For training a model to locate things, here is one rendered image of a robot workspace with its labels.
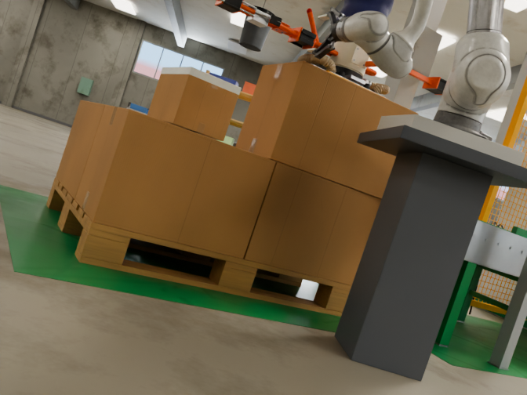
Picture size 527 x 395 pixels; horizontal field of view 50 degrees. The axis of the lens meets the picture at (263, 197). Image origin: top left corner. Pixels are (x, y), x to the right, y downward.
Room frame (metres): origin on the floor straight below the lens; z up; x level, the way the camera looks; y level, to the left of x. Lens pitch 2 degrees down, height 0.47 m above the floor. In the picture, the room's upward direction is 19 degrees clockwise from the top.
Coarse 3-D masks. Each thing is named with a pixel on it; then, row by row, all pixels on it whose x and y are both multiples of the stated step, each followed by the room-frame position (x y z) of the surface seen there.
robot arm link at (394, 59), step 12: (420, 0) 1.95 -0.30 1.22; (432, 0) 1.95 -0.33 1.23; (420, 12) 1.96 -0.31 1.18; (420, 24) 1.97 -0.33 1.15; (396, 36) 1.97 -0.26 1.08; (408, 36) 1.97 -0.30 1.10; (384, 48) 1.95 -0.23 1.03; (396, 48) 1.96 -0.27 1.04; (408, 48) 1.97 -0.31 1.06; (372, 60) 2.01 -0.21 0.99; (384, 60) 1.97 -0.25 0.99; (396, 60) 1.98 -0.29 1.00; (408, 60) 1.99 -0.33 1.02; (384, 72) 2.03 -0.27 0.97; (396, 72) 2.00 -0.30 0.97; (408, 72) 2.02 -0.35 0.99
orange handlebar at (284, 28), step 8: (248, 8) 2.21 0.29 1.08; (272, 24) 2.28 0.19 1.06; (280, 32) 2.34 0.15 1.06; (288, 32) 2.31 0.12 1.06; (296, 32) 2.32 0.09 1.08; (368, 64) 2.41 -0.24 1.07; (368, 72) 2.52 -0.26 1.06; (376, 72) 2.53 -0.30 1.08; (416, 72) 2.33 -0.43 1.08; (424, 80) 2.35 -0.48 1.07; (432, 80) 2.37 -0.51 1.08
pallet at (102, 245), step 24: (72, 216) 2.26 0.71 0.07; (96, 240) 1.89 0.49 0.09; (120, 240) 1.93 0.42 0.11; (144, 240) 1.97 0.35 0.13; (96, 264) 1.90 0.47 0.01; (120, 264) 1.94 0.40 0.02; (144, 264) 2.07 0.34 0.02; (216, 264) 2.18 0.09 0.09; (240, 264) 2.16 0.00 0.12; (264, 264) 2.21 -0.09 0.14; (216, 288) 2.13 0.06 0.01; (240, 288) 2.17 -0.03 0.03; (336, 288) 2.39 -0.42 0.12; (336, 312) 2.41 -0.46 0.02
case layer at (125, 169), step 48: (96, 144) 2.15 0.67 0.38; (144, 144) 1.92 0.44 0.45; (192, 144) 2.00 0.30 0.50; (96, 192) 1.94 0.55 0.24; (144, 192) 1.94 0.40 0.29; (192, 192) 2.02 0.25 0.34; (240, 192) 2.11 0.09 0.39; (288, 192) 2.21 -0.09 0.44; (336, 192) 2.32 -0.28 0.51; (192, 240) 2.05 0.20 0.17; (240, 240) 2.14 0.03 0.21; (288, 240) 2.24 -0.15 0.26; (336, 240) 2.36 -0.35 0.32
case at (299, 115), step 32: (288, 64) 2.29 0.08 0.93; (256, 96) 2.48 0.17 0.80; (288, 96) 2.20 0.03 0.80; (320, 96) 2.22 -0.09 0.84; (352, 96) 2.28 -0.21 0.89; (256, 128) 2.38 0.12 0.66; (288, 128) 2.18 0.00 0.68; (320, 128) 2.24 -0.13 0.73; (352, 128) 2.30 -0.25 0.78; (288, 160) 2.20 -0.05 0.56; (320, 160) 2.26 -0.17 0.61; (352, 160) 2.33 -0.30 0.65; (384, 160) 2.39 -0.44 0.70
